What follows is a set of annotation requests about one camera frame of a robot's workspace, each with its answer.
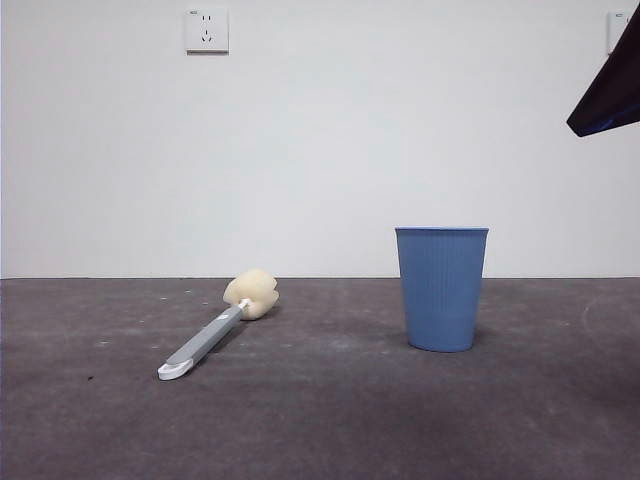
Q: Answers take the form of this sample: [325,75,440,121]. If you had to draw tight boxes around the blue ribbed plastic cup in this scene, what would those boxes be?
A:
[394,226,490,354]

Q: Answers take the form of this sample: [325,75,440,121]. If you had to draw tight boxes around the sponge cup brush grey handle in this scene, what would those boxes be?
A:
[157,268,280,384]

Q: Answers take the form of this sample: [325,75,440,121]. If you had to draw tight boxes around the white wall socket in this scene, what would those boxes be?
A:
[607,11,632,55]
[185,7,230,55]

